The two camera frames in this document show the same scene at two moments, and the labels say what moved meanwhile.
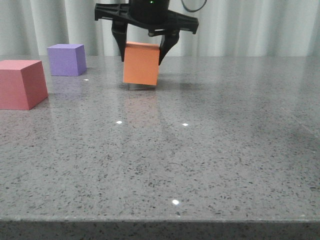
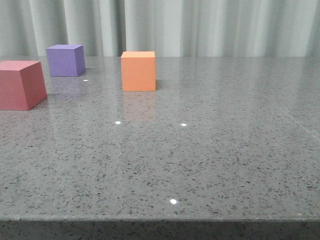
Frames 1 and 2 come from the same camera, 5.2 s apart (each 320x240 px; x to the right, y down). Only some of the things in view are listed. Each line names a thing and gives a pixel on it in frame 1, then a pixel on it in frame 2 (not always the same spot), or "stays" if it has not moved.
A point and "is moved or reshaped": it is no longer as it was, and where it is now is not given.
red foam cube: x=23 y=84 stays
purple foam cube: x=67 y=59 stays
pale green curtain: x=226 y=28 stays
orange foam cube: x=141 y=63 is moved or reshaped
